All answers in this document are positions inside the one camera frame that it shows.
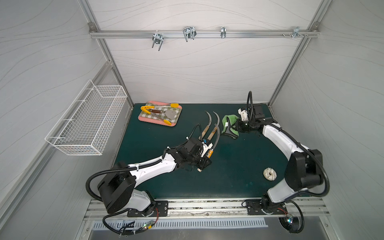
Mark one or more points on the small sickle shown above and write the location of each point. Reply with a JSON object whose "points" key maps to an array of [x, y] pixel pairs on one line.
{"points": [[205, 162], [207, 126], [215, 128]]}

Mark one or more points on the right metal hook bracket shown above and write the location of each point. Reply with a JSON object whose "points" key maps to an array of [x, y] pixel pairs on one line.
{"points": [[296, 34]]}

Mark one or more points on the aluminium top rail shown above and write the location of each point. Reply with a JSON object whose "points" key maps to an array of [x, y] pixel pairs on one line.
{"points": [[201, 34]]}

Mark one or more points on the wooden-handled steel spatula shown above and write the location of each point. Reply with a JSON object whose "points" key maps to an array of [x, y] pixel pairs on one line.
{"points": [[165, 114]]}

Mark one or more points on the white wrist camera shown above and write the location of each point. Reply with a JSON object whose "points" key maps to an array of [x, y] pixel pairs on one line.
{"points": [[243, 114], [207, 150]]}

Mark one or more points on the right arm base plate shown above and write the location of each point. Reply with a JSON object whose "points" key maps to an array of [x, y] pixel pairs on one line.
{"points": [[258, 207]]}

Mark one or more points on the yellow-tipped steel tongs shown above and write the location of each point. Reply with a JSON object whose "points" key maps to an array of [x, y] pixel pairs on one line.
{"points": [[172, 106]]}

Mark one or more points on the left metal hook clamp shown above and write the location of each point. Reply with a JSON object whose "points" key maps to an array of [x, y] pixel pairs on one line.
{"points": [[157, 39]]}

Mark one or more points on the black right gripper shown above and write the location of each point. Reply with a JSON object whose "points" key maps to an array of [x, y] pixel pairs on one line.
{"points": [[240, 125]]}

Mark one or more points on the white wire basket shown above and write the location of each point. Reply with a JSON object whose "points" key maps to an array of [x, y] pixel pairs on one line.
{"points": [[85, 127]]}

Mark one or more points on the white frosted donut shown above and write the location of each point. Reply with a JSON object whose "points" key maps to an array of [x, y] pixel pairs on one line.
{"points": [[270, 174]]}

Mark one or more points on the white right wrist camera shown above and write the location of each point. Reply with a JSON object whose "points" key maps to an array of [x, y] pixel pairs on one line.
{"points": [[243, 114]]}

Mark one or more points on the green and black rag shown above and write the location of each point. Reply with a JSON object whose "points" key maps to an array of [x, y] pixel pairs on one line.
{"points": [[229, 122]]}

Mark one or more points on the metal hook clamp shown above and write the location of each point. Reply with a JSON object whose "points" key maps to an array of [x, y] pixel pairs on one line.
{"points": [[189, 33], [157, 39]]}

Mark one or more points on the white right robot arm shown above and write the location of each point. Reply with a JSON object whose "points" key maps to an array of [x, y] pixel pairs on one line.
{"points": [[304, 172]]}

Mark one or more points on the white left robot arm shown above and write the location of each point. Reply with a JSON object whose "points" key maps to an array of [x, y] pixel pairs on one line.
{"points": [[116, 188]]}

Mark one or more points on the small metal hook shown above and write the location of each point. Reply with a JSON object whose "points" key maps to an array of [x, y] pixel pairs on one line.
{"points": [[223, 32]]}

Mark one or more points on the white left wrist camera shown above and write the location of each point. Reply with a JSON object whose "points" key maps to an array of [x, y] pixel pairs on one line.
{"points": [[207, 150]]}

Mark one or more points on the pink plastic tray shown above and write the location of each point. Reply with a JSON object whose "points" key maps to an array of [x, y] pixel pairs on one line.
{"points": [[160, 113]]}

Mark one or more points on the green checkered cloth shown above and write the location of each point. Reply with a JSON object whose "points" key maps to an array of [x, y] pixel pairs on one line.
{"points": [[162, 113]]}

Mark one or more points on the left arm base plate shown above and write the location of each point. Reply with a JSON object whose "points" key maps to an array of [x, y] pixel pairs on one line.
{"points": [[156, 208]]}

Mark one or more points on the middle metal hook clamp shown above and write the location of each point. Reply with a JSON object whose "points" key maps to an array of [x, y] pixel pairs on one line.
{"points": [[189, 33]]}

